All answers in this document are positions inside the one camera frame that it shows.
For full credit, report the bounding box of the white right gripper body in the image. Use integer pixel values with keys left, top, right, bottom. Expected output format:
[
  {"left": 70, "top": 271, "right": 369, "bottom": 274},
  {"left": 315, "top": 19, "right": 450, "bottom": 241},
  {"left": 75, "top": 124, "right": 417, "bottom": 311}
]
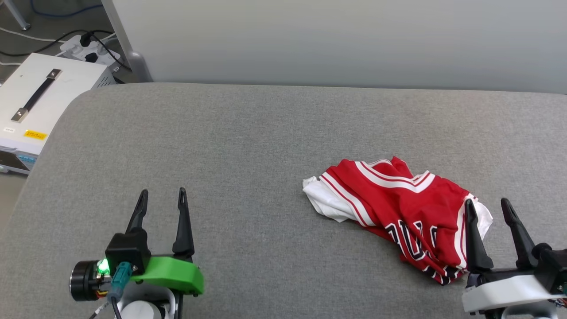
[{"left": 462, "top": 268, "right": 564, "bottom": 314}]

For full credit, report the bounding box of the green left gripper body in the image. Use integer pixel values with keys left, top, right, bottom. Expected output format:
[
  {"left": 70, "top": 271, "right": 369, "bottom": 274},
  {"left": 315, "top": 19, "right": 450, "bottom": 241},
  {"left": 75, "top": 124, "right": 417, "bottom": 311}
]
[{"left": 126, "top": 256, "right": 205, "bottom": 308}]

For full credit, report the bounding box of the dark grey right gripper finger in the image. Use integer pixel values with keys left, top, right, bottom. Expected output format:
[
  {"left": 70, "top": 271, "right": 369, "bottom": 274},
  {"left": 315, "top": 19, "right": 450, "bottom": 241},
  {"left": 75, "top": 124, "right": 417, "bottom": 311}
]
[
  {"left": 501, "top": 198, "right": 543, "bottom": 271},
  {"left": 464, "top": 199, "right": 494, "bottom": 273}
]

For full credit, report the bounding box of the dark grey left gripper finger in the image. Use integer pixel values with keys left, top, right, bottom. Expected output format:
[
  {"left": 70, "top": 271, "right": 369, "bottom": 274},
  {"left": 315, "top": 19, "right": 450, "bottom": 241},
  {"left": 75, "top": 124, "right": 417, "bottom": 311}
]
[
  {"left": 125, "top": 190, "right": 149, "bottom": 235},
  {"left": 172, "top": 187, "right": 195, "bottom": 262}
]

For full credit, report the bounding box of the red and white basketball jersey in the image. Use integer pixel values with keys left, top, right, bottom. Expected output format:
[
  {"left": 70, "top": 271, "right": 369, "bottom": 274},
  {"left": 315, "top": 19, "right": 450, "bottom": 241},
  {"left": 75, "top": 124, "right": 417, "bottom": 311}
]
[{"left": 303, "top": 156, "right": 493, "bottom": 285}]

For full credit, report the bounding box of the white power strip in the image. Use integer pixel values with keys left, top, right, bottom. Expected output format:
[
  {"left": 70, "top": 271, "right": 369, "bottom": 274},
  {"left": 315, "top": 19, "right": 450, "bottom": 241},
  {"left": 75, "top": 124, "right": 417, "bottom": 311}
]
[{"left": 60, "top": 35, "right": 122, "bottom": 67}]

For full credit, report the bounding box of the grey metal stand leg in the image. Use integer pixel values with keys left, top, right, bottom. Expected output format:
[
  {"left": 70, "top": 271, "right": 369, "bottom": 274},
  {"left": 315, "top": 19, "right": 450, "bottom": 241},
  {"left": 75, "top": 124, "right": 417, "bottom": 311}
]
[{"left": 2, "top": 0, "right": 31, "bottom": 31}]

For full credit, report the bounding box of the teal connector camera cable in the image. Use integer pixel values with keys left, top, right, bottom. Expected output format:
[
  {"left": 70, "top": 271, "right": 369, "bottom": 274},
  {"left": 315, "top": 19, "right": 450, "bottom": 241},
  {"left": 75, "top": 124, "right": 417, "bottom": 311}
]
[{"left": 91, "top": 261, "right": 133, "bottom": 319}]

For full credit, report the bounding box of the white equipment case black handle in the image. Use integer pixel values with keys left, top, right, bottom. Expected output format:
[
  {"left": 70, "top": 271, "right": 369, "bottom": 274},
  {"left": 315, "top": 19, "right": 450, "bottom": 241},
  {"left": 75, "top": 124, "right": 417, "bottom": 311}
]
[{"left": 0, "top": 53, "right": 117, "bottom": 175}]

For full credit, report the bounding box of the grey metal partition post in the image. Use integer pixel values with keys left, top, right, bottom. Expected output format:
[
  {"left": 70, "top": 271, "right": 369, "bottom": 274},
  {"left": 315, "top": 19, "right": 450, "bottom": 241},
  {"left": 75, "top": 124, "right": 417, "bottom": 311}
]
[{"left": 101, "top": 0, "right": 153, "bottom": 83}]

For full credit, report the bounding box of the black floor cable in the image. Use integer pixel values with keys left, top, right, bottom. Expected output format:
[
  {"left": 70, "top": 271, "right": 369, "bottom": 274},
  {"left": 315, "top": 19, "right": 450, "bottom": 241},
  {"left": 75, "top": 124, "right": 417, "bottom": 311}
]
[{"left": 0, "top": 29, "right": 116, "bottom": 57}]

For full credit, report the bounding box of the blue floor cable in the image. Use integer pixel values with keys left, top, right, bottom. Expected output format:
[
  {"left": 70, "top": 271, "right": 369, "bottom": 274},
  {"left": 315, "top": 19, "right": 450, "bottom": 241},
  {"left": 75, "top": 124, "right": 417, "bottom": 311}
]
[{"left": 30, "top": 0, "right": 103, "bottom": 18}]

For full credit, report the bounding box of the white floor cable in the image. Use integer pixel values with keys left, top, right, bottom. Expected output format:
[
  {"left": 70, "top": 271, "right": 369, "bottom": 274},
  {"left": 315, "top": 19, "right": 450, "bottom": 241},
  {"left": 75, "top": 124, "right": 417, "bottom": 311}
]
[{"left": 0, "top": 27, "right": 60, "bottom": 43}]

